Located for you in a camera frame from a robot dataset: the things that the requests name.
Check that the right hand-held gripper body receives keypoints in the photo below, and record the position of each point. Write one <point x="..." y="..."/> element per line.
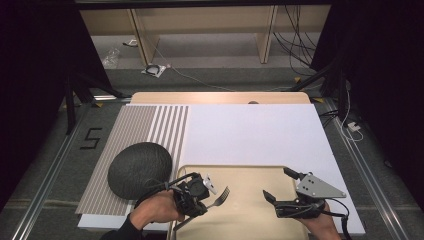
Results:
<point x="313" y="191"/>

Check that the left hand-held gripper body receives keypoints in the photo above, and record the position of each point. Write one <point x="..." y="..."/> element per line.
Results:
<point x="193" y="193"/>

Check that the silver fork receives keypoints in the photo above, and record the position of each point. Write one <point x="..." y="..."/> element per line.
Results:
<point x="218" y="200"/>

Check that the beige plastic tray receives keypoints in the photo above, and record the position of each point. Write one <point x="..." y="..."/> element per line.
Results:
<point x="246" y="206"/>

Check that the round black plate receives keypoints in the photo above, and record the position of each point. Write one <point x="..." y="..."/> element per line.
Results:
<point x="140" y="170"/>

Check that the person's right hand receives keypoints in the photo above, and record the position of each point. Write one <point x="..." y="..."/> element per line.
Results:
<point x="320" y="223"/>

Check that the person's left hand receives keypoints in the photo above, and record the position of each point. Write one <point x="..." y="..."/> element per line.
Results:
<point x="155" y="210"/>

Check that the white table board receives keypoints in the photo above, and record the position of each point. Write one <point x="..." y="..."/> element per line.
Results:
<point x="253" y="133"/>

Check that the white plug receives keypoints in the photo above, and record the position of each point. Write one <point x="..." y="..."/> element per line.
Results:
<point x="354" y="126"/>

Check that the dark table grommet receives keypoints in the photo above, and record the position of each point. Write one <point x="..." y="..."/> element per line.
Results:
<point x="253" y="102"/>

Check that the grey striped placemat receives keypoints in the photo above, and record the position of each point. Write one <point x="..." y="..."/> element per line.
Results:
<point x="133" y="123"/>

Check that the black metal stand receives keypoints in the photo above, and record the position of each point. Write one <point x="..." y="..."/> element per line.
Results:
<point x="333" y="80"/>
<point x="71" y="100"/>

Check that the black curtain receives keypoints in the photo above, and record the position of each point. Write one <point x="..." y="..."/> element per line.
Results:
<point x="390" y="66"/>
<point x="33" y="66"/>

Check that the clear plastic bag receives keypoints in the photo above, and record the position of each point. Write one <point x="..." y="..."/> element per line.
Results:
<point x="111" y="57"/>

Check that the light wooden desk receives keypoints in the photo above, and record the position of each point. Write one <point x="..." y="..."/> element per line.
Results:
<point x="200" y="20"/>

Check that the aluminium floor rail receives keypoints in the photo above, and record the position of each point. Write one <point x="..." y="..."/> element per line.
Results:
<point x="46" y="186"/>
<point x="370" y="180"/>

